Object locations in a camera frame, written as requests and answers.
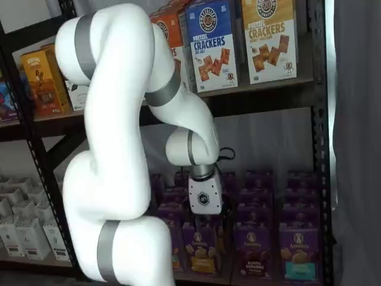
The grey curtain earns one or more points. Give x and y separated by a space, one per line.
357 149

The purple Annie's box brown patch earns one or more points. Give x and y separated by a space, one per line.
253 250

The orange brown snack box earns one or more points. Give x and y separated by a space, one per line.
47 47
35 83

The orange cheddar pretzel crackers box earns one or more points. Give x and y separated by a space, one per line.
178 7
169 32

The purple Annie's box yellow label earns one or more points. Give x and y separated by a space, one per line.
199 250

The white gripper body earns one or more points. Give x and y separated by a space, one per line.
205 196

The gold honey mustard crackers box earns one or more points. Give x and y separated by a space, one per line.
271 44

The Simple Mills sweet thins box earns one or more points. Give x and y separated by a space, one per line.
77 98

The blue sea salt crackers box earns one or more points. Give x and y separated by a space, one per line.
212 44

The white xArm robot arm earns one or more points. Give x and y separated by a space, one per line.
113 119

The blue snack box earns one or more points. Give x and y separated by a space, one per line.
7 101

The white gable carton box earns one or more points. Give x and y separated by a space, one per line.
6 211
13 182
10 241
18 195
36 195
44 213
32 241
56 244
23 211

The purple Annie's box green label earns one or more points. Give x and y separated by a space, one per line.
177 253

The purple Annie's box teal label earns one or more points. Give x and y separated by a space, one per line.
299 256

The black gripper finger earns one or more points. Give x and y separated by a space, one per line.
226 205
189 207

